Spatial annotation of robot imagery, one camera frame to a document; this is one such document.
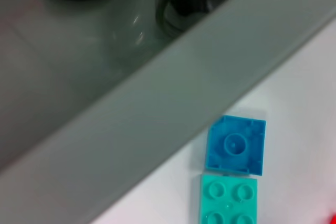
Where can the blue toy brick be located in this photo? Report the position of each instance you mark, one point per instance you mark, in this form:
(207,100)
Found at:
(236,145)

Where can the teal toy brick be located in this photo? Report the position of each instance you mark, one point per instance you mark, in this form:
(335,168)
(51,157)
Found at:
(228,203)

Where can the small orange-red toy brick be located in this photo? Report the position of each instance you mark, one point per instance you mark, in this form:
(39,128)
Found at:
(333,220)

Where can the grey perforated storage basket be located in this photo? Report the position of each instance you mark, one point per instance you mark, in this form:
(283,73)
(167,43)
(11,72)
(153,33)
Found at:
(157,103)

